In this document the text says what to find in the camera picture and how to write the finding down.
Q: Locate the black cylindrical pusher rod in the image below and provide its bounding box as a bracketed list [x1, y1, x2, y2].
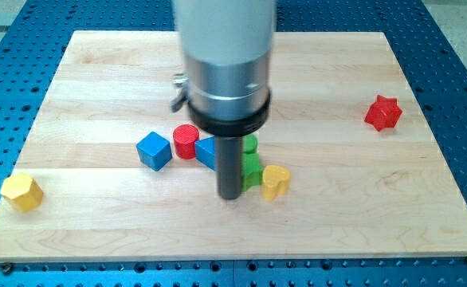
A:
[214, 137, 242, 200]

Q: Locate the yellow heart block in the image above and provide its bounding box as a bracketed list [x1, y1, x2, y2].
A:
[261, 165, 292, 201]

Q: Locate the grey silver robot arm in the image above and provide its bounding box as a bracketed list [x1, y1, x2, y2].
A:
[171, 0, 277, 200]

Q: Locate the yellow hexagon block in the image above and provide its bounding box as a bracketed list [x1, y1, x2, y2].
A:
[0, 172, 44, 213]

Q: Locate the green round block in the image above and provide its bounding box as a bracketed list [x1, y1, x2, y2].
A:
[243, 134, 258, 154]

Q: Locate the blue triangle block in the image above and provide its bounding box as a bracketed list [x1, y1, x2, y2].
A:
[194, 136, 215, 171]

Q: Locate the green star block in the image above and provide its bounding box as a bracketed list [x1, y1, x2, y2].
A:
[241, 153, 263, 192]

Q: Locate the red cylinder block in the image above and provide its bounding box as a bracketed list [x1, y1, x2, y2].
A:
[173, 124, 199, 159]

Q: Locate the blue cube block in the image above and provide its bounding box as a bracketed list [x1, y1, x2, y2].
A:
[136, 132, 173, 171]

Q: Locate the wooden board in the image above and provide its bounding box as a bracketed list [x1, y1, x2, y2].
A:
[0, 31, 467, 262]

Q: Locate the red star block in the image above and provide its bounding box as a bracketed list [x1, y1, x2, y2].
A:
[364, 94, 402, 132]

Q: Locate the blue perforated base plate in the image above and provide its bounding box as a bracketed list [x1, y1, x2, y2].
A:
[0, 1, 467, 286]

